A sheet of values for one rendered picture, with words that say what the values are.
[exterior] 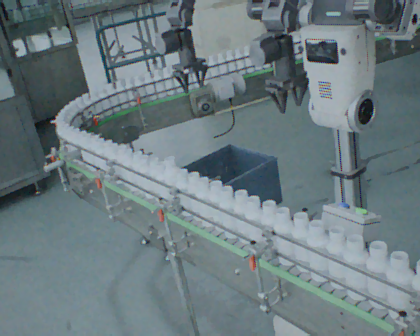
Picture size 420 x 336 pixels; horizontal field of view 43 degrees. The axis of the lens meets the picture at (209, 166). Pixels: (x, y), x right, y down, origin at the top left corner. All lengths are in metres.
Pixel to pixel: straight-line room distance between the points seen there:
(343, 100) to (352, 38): 0.22
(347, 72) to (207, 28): 3.90
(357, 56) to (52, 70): 5.36
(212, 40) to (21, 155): 2.28
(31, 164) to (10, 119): 0.44
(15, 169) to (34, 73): 2.20
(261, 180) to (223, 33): 3.65
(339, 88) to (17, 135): 3.36
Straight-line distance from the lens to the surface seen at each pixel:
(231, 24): 5.82
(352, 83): 1.94
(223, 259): 1.73
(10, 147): 4.81
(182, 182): 1.80
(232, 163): 2.56
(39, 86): 6.86
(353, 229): 1.50
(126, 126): 3.23
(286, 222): 1.46
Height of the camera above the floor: 1.89
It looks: 24 degrees down
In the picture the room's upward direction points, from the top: 11 degrees counter-clockwise
